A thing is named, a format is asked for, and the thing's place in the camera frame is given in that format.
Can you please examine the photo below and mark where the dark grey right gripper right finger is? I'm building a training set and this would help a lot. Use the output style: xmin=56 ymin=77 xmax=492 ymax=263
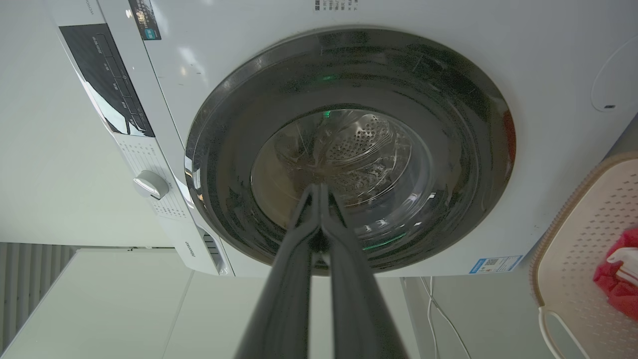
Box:
xmin=319 ymin=183 xmax=410 ymax=359

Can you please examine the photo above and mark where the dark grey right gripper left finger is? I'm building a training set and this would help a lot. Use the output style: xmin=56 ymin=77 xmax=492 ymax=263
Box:
xmin=234 ymin=183 xmax=321 ymax=359

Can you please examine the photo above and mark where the beige perforated laundry basket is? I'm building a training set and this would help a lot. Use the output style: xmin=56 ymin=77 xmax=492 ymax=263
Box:
xmin=529 ymin=152 xmax=638 ymax=359

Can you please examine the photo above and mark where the blue energy label sticker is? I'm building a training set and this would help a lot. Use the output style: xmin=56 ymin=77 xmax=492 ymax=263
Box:
xmin=469 ymin=255 xmax=523 ymax=275

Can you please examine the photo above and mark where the round dark washing machine door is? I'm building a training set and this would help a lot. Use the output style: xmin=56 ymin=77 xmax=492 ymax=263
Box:
xmin=184 ymin=28 xmax=516 ymax=274

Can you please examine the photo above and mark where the silver washing machine dial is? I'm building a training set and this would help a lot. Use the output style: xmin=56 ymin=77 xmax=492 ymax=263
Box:
xmin=133 ymin=171 xmax=170 ymax=200

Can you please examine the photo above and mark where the red garment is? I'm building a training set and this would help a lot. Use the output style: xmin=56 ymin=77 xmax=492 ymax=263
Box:
xmin=593 ymin=228 xmax=638 ymax=321

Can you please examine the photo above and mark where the white front-load washing machine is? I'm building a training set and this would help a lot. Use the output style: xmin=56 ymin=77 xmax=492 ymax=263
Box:
xmin=46 ymin=0 xmax=638 ymax=278

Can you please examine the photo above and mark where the white power cable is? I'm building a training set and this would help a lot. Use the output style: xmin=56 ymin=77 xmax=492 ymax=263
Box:
xmin=420 ymin=277 xmax=472 ymax=359

